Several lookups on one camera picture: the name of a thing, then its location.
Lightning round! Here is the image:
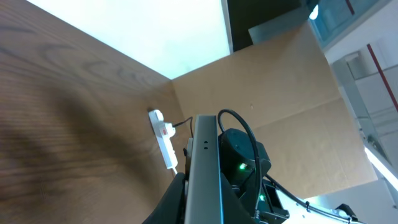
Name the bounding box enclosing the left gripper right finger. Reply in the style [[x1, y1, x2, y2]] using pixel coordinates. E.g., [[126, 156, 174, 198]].
[[221, 174, 256, 224]]

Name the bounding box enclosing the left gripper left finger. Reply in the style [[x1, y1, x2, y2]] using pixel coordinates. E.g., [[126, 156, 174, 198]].
[[142, 172, 185, 224]]

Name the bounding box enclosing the Galaxy S25 Ultra smartphone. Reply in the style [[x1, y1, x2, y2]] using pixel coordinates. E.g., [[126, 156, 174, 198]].
[[184, 115, 224, 224]]

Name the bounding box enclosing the black USB charging cable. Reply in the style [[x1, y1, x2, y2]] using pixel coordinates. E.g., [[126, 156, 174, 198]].
[[172, 116, 194, 138]]

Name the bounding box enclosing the white power strip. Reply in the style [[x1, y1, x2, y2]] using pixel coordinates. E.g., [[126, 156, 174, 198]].
[[148, 110, 178, 173]]

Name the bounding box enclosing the cardboard box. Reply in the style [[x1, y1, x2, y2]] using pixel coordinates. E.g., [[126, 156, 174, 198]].
[[173, 24, 377, 198]]

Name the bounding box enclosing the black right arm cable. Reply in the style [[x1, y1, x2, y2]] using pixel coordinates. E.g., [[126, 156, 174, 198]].
[[216, 108, 368, 224]]

